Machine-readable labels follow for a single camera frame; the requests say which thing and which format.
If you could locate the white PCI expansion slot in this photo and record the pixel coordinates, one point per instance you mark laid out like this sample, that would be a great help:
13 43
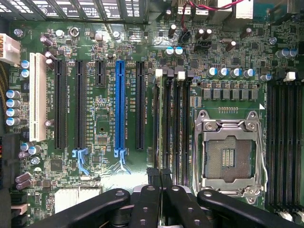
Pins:
38 97

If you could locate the white power connector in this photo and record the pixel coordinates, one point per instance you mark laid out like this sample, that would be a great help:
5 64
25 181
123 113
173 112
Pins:
8 48

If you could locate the dark purple capacitor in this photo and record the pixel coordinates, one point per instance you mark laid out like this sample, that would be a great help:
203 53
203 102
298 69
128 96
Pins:
173 30
208 33
49 123
50 63
46 41
231 45
50 55
22 177
23 184
24 155
246 32
200 33

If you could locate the short black expansion slot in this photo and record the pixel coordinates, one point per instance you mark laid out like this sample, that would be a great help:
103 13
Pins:
100 73

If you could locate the metal rear port block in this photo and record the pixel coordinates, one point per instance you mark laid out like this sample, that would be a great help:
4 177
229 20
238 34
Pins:
213 7

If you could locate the green motherboard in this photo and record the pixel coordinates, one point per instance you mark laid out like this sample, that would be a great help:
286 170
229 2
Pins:
133 99

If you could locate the black expansion slot blue clip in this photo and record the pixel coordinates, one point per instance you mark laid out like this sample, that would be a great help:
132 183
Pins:
80 104

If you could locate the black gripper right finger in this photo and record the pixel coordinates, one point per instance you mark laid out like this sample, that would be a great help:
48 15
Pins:
180 204

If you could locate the silver finned heatsink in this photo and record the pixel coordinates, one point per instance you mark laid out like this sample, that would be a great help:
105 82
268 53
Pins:
76 197

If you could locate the long black expansion slot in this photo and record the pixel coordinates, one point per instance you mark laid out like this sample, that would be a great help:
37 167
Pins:
140 104
60 104

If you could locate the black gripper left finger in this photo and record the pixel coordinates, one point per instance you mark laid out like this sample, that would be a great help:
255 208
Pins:
146 202

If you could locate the blue-top silver capacitor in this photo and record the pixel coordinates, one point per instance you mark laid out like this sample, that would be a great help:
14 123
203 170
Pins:
34 149
266 77
25 64
13 112
212 72
178 51
282 53
25 73
13 94
223 72
292 52
13 103
169 51
248 73
13 121
26 146
235 72

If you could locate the square black chip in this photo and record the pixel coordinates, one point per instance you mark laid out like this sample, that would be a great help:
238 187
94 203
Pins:
56 164

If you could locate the black fan header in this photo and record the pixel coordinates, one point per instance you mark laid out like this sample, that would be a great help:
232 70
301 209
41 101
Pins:
203 44

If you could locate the silver CPU socket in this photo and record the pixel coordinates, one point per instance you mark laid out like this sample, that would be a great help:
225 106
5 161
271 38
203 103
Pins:
229 156

